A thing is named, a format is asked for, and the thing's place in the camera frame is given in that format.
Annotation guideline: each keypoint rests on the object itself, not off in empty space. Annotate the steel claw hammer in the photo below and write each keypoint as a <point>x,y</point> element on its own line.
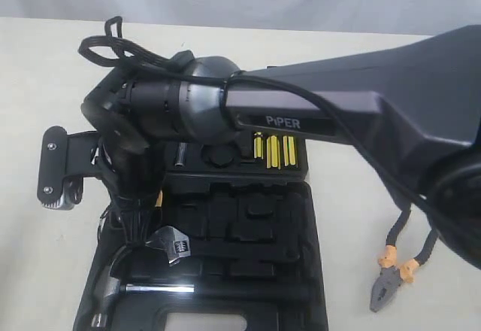
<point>108,289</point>

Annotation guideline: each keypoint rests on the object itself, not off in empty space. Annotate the silver adjustable wrench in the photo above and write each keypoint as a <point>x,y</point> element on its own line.
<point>170,240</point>

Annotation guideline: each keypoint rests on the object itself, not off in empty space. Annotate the yellow tape measure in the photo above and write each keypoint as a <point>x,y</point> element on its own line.
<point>159,200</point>

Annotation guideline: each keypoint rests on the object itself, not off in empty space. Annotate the black plastic tool case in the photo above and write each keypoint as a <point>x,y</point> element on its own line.
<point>253,238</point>

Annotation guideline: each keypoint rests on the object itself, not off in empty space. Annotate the short yellow black screwdriver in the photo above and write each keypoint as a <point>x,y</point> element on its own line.
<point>258,152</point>

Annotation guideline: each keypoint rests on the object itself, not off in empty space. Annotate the orange black combination pliers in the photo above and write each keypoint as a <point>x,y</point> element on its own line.
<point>392,276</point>

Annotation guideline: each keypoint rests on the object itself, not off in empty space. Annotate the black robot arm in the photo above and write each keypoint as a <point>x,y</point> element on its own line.
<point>412,112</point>

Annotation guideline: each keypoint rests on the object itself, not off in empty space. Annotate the middle yellow black screwdriver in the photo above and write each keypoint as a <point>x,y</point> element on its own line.
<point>272,152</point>

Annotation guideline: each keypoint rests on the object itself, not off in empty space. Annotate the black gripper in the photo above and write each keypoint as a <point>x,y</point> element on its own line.
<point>136,115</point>

